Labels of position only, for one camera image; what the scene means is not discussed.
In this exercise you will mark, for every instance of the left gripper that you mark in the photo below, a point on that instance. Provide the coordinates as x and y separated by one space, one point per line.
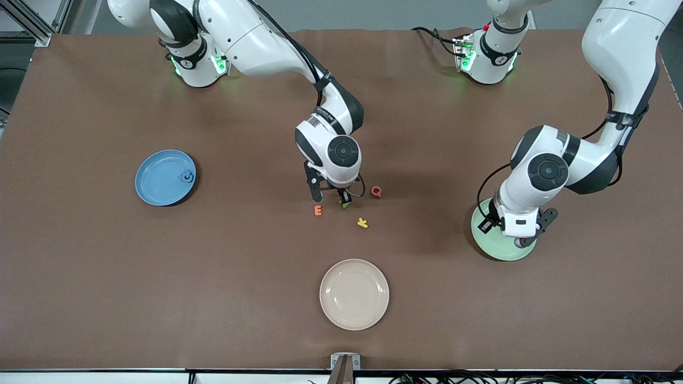
486 225

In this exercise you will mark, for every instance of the blue foam letter G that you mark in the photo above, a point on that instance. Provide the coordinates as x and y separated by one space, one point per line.
182 176

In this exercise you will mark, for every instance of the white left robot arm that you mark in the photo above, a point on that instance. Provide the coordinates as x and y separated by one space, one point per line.
613 42

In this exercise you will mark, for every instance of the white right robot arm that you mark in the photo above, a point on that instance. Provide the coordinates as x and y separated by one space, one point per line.
251 32

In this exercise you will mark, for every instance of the pink foam letter Q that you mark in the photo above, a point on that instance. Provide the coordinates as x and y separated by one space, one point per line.
373 189

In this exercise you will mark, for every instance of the yellow foam letter K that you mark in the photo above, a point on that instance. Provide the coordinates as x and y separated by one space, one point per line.
362 223

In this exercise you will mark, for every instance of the mint green plate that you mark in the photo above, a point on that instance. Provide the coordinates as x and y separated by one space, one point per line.
493 248

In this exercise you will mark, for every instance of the beige plate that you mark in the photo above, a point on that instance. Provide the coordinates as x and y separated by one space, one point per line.
354 294

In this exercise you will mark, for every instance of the blue plate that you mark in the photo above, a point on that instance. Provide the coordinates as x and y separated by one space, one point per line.
157 184

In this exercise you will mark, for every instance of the brown table mat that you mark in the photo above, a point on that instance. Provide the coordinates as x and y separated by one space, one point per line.
106 293

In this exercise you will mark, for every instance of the white table edge strip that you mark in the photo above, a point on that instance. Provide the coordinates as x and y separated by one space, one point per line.
80 378

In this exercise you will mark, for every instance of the grey metal bracket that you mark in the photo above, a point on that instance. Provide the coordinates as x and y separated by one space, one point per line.
334 361

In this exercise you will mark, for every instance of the grey camera mast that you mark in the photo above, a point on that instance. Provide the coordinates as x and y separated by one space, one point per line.
342 373

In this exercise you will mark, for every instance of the aluminium frame profile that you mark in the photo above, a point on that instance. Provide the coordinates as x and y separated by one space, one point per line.
32 26

